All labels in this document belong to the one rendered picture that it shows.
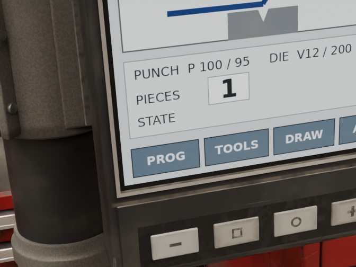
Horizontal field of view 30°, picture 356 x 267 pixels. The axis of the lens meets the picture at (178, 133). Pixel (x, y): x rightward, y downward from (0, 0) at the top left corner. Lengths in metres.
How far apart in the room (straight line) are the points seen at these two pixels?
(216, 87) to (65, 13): 0.15
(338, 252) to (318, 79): 0.58
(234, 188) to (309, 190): 0.06
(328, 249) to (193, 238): 0.55
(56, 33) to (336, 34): 0.22
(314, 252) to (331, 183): 0.51
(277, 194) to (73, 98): 0.19
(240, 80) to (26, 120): 0.20
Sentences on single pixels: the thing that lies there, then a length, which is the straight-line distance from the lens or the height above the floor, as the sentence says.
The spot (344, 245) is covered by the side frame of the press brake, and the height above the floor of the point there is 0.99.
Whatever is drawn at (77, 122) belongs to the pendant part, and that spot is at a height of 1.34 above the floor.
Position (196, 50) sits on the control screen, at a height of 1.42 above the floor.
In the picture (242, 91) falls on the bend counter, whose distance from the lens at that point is 0.49.
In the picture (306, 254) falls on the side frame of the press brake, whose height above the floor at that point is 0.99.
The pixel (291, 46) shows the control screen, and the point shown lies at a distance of 0.50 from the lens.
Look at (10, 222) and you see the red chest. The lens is 1.29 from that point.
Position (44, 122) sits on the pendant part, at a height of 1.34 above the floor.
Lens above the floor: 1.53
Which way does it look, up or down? 21 degrees down
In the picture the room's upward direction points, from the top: 3 degrees counter-clockwise
